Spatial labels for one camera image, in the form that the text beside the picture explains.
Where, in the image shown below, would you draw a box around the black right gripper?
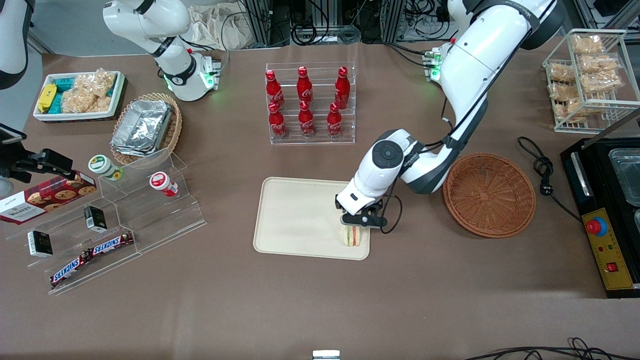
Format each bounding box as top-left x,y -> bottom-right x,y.
0,142 -> 74,184

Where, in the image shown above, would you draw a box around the beige rectangular serving tray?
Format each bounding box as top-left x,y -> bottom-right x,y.
253,176 -> 372,261

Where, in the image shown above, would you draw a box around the round brown wicker basket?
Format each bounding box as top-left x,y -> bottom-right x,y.
443,153 -> 537,239

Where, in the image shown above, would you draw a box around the oval light wicker basket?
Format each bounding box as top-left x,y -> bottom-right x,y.
110,92 -> 184,166

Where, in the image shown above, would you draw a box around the red cookie box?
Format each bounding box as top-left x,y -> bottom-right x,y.
0,170 -> 98,226

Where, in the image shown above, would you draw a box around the green lid white jar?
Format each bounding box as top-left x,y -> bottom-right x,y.
88,154 -> 124,182

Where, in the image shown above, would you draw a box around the yellow snack packet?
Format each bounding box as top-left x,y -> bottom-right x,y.
37,83 -> 57,114

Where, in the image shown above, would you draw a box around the small black box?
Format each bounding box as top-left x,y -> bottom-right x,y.
83,205 -> 108,234
27,230 -> 54,258

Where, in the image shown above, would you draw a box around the bagged rice cracker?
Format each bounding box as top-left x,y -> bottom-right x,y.
62,90 -> 112,114
581,70 -> 624,94
548,62 -> 576,84
552,98 -> 587,124
74,68 -> 117,99
571,33 -> 605,55
579,53 -> 620,74
548,82 -> 581,101

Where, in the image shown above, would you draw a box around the clear acrylic bottle rack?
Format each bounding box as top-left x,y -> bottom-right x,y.
265,61 -> 356,146

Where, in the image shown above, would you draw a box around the aluminium foil container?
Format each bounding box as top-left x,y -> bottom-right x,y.
113,99 -> 174,148
110,140 -> 169,158

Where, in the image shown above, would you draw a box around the brown snickers bar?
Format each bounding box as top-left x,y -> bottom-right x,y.
89,231 -> 135,257
49,251 -> 92,289

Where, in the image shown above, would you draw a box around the red cola bottle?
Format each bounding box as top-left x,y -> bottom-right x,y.
298,100 -> 317,139
268,102 -> 288,140
326,102 -> 344,139
334,66 -> 351,109
265,69 -> 285,111
296,66 -> 314,105

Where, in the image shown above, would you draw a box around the white rectangular snack bin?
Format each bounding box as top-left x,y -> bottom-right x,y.
32,70 -> 126,123

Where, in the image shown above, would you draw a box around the clear acrylic stepped display stand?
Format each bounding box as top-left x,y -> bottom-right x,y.
4,147 -> 207,296

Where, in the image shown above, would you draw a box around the red lid white jar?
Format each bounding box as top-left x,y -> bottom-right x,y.
149,171 -> 179,198

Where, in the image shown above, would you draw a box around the cream cloth bag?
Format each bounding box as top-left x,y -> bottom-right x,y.
186,4 -> 252,51

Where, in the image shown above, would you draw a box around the black machine with yellow panel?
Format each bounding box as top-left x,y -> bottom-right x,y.
559,107 -> 640,299

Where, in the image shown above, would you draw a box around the black left base cables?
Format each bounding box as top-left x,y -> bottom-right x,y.
382,41 -> 437,69

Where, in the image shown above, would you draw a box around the coiled background cables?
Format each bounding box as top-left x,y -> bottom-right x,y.
290,19 -> 363,47

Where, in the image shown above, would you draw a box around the black power cable with plug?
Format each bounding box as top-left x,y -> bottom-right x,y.
517,135 -> 584,224

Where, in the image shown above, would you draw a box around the black right base cable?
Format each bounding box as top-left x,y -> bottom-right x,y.
180,10 -> 251,77

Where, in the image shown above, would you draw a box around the aluminium frame rack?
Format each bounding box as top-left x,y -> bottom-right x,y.
239,0 -> 407,48

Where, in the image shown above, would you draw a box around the black floor cables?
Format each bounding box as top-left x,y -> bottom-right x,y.
464,337 -> 640,360

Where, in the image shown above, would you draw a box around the white wire rack basket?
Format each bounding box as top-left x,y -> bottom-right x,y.
542,28 -> 640,134

